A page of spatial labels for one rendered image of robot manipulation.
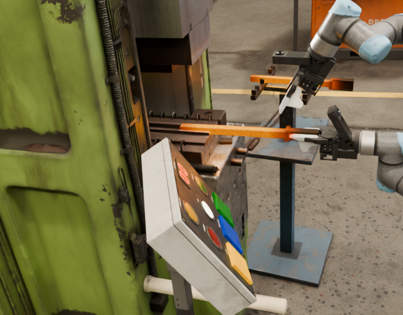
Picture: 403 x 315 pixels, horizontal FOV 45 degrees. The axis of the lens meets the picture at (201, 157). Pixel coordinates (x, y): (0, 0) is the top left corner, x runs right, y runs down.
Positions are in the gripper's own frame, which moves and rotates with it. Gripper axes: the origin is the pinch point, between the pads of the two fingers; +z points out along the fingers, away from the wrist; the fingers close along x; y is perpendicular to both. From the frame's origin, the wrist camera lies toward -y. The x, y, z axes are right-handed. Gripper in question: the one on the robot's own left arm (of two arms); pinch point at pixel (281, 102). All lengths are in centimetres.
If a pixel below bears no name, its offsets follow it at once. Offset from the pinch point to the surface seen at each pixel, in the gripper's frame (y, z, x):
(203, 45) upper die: -29.3, -4.5, -0.1
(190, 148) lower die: -18.4, 24.5, -10.3
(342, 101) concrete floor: 61, 94, 247
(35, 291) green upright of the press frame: -42, 84, -44
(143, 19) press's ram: -45.0, -10.8, -17.3
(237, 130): -7.9, 15.8, -1.4
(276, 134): 3.8, 10.1, -1.4
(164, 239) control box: -11, 0, -75
